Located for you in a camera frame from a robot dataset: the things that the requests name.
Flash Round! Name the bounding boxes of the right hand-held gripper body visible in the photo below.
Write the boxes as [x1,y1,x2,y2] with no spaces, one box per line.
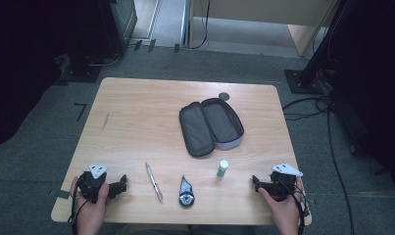
[262,163,304,202]

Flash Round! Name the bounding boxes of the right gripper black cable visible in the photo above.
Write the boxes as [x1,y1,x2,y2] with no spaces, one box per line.
[277,178,310,235]

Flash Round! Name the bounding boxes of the silver pen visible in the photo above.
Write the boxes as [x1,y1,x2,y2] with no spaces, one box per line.
[144,162,164,205]

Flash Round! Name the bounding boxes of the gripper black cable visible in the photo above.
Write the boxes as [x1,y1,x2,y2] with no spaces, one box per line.
[277,178,310,235]
[67,185,89,235]

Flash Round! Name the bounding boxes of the hanging black cable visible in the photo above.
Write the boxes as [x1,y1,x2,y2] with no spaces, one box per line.
[188,0,211,50]

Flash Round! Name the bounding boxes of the person's right hand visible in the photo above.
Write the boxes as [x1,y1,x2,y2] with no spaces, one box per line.
[257,175,306,229]

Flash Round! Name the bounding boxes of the black floor tape corner mark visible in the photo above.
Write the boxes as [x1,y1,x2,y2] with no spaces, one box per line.
[74,102,88,122]

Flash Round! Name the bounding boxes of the white green glue stick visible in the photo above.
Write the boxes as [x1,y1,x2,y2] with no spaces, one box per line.
[216,159,229,179]

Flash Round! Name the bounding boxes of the grey floor tape strip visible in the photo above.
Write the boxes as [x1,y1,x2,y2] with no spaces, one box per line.
[47,188,72,200]

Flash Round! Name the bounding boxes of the black floor cables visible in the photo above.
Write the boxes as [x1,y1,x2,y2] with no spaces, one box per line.
[281,95,356,235]

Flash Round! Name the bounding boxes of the dark grey pencil case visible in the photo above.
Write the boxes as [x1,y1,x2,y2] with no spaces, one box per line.
[178,97,245,158]

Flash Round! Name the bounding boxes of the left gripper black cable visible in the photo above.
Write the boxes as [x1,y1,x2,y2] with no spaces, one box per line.
[67,185,89,235]

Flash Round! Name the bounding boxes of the black stand with base plate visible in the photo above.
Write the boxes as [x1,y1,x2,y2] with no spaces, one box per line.
[283,0,353,96]

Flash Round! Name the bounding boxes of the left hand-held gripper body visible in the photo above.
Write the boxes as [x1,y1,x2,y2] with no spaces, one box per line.
[76,164,111,204]

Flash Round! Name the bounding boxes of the person's left hand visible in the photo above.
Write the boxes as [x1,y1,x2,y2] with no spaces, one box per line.
[69,175,112,228]

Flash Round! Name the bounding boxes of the light wooden furniture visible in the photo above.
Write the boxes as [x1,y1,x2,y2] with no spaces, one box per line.
[188,0,338,57]

